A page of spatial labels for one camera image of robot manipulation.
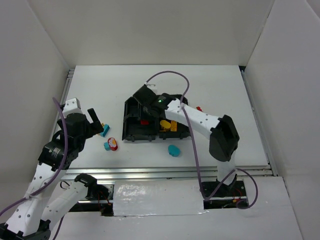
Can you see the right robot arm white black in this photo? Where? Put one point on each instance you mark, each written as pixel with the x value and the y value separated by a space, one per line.
pixel 220 131

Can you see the red flower lego brick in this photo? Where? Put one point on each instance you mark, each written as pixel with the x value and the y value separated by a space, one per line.
pixel 112 144

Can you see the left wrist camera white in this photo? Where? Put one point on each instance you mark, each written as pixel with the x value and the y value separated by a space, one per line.
pixel 71 106

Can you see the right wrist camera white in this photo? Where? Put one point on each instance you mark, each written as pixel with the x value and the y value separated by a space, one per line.
pixel 152 87

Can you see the orange flat lego plate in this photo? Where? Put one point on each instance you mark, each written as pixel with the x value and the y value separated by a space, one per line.
pixel 173 126

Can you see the black four compartment tray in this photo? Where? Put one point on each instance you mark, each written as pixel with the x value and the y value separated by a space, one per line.
pixel 132 129

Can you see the white foil covered board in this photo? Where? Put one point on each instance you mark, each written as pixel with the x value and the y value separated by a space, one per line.
pixel 157 198

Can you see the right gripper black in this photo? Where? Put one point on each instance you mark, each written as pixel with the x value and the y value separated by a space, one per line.
pixel 144 94

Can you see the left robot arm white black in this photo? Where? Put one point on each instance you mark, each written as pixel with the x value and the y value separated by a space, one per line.
pixel 35 217

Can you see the yellow rounded lego brick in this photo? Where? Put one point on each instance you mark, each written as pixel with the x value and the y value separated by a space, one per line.
pixel 165 125

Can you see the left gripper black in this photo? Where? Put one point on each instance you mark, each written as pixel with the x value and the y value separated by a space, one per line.
pixel 92 126

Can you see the aluminium frame rail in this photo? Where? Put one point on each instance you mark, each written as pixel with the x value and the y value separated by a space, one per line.
pixel 157 173

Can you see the teal rounded lego brick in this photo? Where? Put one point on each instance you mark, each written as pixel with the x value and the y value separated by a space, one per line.
pixel 173 151

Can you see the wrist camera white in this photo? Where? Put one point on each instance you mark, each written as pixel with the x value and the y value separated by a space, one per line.
pixel 152 87
pixel 71 106

